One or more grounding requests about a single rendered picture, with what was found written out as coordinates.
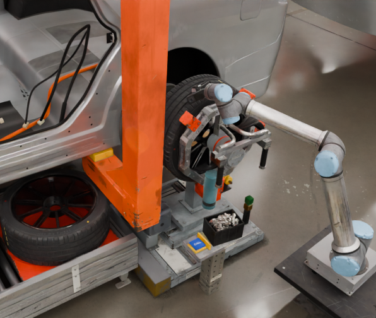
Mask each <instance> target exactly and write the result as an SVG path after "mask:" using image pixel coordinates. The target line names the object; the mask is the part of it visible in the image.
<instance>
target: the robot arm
mask: <svg viewBox="0 0 376 318"><path fill-rule="evenodd" d="M205 82H206V83H205ZM205 82H203V83H202V84H200V85H198V86H197V85H195V86H193V87H192V94H191V95H188V96H187V101H188V103H189V104H192V103H194V102H196V101H199V100H204V99H206V98H207V99H208V100H214V101H215V104H216V106H217V108H218V111H219V113H220V115H221V118H222V121H223V123H224V124H233V123H235V122H237V121H239V120H240V116H239V114H240V113H243V114H245V115H249V116H251V117H253V118H255V119H257V120H260V121H262V122H264V123H266V124H269V125H270V126H273V127H275V128H277V129H279V130H281V131H284V132H286V133H288V134H290V135H292V136H294V137H296V138H299V139H301V140H303V141H305V142H308V143H310V144H312V145H314V146H316V147H317V150H318V151H320V153H319V154H318V155H317V156H316V158H315V162H314V167H315V170H316V171H317V173H319V175H320V177H321V181H322V186H323V190H324V195H325V199H326V204H327V210H328V213H329V219H330V223H331V228H332V234H333V238H334V240H333V241H332V244H331V247H332V252H333V255H332V259H331V267H332V269H333V270H334V271H335V272H336V273H337V274H340V275H342V276H347V277H350V276H354V275H356V274H357V273H358V272H360V271H362V270H363V269H364V268H365V265H366V257H365V255H366V253H367V250H368V247H369V245H370V243H371V240H372V238H373V229H372V227H371V226H370V225H368V224H367V223H365V222H362V221H357V220H353V221H352V219H351V213H350V207H349V202H348V197H347V192H346V186H345V182H344V176H343V166H342V161H343V158H344V157H345V154H346V149H345V147H344V144H343V142H342V141H341V140H340V138H339V137H337V136H336V135H335V134H334V133H332V132H330V131H321V130H318V129H316V128H314V127H312V126H310V125H308V124H305V123H303V122H300V121H298V120H296V119H294V118H292V117H290V116H287V115H285V114H283V113H281V112H278V111H277V110H274V109H272V108H270V107H267V106H265V105H263V104H261V103H259V102H256V101H254V100H253V99H251V97H250V96H249V94H247V93H245V92H240V93H238V94H236V95H235V96H234V97H233V98H232V94H233V93H232V89H231V88H230V87H229V86H228V85H226V84H214V83H211V82H210V81H205Z"/></svg>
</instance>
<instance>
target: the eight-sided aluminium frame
mask: <svg viewBox="0 0 376 318"><path fill-rule="evenodd" d="M219 114H220V113H219V111H218V108H217V106H216V104H212V105H209V106H207V107H204V108H203V109H202V110H201V112H200V113H199V115H198V116H197V117H196V118H197V119H198V120H199V121H201V124H200V126H199V127H198V128H197V129H196V131H195V132H193V131H191V130H190V129H189V128H187V130H186V131H185V133H183V134H182V136H181V137H180V141H179V143H180V146H179V164H178V169H179V170H180V171H181V172H182V173H183V174H184V175H186V176H188V177H190V178H191V179H192V180H195V181H196V182H198V183H199V184H201V185H202V186H203V185H204V178H205V173H203V174H201V175H199V174H198V173H196V172H195V171H193V170H191V169H190V168H189V166H190V158H191V144H192V142H193V141H194V140H195V138H196V137H197V136H198V134H199V133H200V132H201V131H202V129H203V128H204V127H205V125H206V124H207V123H208V122H209V120H210V119H211V118H212V117H214V116H217V115H219ZM244 131H245V132H248V133H254V131H255V126H252V127H248V128H246V129H244ZM247 138H249V137H247V136H243V135H242V140H244V139H247ZM251 147H252V144H250V145H248V146H246V147H243V149H244V156H245V155H246V153H247V152H248V151H250V149H251ZM236 166H237V165H236ZM236 166H233V167H231V166H229V165H228V164H226V165H225V166H224V172H223V177H224V176H227V175H229V174H231V173H232V172H233V170H234V168H235V167H236Z"/></svg>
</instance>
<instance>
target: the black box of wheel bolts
mask: <svg viewBox="0 0 376 318"><path fill-rule="evenodd" d="M244 225H245V223H244V222H243V221H242V219H241V218H240V217H239V215H238V214H237V213H236V212H235V211H234V210H233V209H229V210H226V211H223V212H220V213H217V214H214V215H210V216H207V217H204V222H203V233H204V234H205V236H206V237H207V239H208V240H209V241H210V243H211V244H212V246H213V247H214V246H217V245H220V244H224V243H226V242H229V241H232V240H235V239H239V238H241V237H242V234H243V230H244Z"/></svg>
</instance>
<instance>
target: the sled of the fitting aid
mask: <svg viewBox="0 0 376 318"><path fill-rule="evenodd" d="M202 231H203V222H202V223H200V224H198V225H196V226H194V227H192V228H190V229H188V230H186V231H182V230H181V229H180V228H179V227H178V226H177V225H176V224H175V223H174V222H173V221H172V220H171V227H170V228H168V229H166V230H164V231H162V232H161V233H159V236H160V237H161V238H162V239H163V240H164V241H165V242H166V243H167V245H168V246H169V247H170V248H171V249H172V250H173V249H175V248H177V247H179V246H181V245H182V242H183V241H184V240H186V239H188V238H190V237H192V236H194V235H196V234H197V233H201V232H202Z"/></svg>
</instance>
